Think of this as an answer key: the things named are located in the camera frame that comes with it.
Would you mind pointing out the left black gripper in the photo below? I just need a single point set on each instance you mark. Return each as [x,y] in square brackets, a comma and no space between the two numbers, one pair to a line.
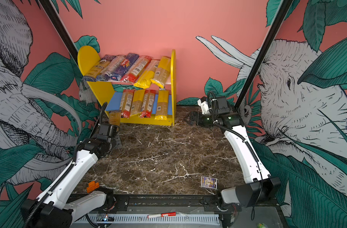
[119,142]

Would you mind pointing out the wide yellow spaghetti pack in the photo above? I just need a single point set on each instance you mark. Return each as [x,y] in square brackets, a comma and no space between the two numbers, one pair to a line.
[162,72]

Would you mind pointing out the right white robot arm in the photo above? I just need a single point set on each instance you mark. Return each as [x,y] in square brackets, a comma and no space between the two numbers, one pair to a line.
[259,185]

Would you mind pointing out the red-end spaghetti pack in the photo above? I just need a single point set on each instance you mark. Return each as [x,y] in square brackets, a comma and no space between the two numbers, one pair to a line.
[147,105]
[126,102]
[136,69]

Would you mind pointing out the narrow yellow spaghetti pack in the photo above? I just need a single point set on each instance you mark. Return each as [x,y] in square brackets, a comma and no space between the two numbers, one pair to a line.
[144,81]

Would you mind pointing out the red white marker pen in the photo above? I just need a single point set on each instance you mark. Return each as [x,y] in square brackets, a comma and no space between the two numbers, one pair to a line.
[161,215]

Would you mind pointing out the small playing card box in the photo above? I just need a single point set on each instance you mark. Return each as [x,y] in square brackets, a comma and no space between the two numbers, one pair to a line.
[209,183]

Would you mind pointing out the white perforated rail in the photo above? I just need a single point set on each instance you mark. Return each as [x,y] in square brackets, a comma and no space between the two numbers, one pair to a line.
[202,219]

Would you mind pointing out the blue Barilla spaghetti box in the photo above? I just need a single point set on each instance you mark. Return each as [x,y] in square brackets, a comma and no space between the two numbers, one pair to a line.
[124,66]

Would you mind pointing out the yellow shelf unit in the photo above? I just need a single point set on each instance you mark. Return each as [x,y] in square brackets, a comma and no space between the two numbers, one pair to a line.
[104,92]

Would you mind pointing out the small green circuit board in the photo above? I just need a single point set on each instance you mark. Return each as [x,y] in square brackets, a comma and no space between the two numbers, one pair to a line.
[105,218]

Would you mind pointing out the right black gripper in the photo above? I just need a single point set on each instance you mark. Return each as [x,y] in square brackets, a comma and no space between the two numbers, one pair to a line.
[194,115]

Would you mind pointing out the yellow-band spaghetti pack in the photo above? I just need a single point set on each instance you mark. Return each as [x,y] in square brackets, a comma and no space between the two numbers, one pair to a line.
[137,102]

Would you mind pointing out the clear white-label spaghetti pack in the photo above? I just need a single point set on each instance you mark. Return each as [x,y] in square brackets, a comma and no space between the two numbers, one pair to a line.
[105,75]

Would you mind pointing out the gold blue Molisana spaghetti pack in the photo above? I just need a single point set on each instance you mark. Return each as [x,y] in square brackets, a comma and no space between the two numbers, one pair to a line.
[115,117]

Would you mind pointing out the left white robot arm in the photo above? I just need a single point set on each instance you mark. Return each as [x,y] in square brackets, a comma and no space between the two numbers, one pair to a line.
[51,208]

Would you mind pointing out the orange toy block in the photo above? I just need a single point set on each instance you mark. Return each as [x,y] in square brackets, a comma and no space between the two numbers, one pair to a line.
[92,186]

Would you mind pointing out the black base frame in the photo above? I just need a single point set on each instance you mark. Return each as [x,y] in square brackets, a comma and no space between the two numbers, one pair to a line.
[162,202]

